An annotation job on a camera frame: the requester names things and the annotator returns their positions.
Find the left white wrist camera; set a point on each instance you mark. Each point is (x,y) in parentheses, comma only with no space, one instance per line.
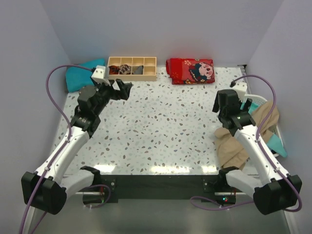
(99,74)

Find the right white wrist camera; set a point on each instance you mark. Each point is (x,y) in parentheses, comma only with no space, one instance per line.
(240,88)

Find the wooden compartment box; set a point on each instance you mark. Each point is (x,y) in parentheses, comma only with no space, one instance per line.
(132,68)

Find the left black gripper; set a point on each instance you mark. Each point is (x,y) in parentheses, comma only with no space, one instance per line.
(124,92)

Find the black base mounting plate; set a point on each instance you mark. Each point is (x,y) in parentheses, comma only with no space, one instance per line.
(159,187)

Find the folded teal t shirt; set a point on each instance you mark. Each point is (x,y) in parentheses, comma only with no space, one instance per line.
(76,78)

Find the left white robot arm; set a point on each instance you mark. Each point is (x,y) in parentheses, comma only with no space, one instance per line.
(46,189)

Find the brown floral fabric item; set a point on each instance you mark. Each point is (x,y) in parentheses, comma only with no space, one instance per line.
(125,69)

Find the red cartoon folded cloth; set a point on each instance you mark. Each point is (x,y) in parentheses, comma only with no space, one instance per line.
(190,71)

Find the beige t shirt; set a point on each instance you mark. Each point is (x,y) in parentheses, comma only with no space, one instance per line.
(231,153)

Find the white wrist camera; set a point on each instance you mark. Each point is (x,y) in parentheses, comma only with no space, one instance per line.
(240,88)
(99,74)

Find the orange black fabric item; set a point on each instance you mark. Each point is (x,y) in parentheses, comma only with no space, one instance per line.
(113,70)

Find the white plastic laundry basket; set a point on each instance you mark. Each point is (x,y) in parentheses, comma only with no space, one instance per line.
(273,129)

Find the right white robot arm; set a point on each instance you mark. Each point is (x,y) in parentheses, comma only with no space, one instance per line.
(275,189)

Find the grey fabric item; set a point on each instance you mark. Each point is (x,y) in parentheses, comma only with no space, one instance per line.
(138,70)

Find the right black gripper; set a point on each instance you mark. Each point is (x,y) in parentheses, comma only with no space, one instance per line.
(247,104)

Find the teal shirt in basket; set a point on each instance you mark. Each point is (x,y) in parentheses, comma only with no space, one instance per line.
(275,143)

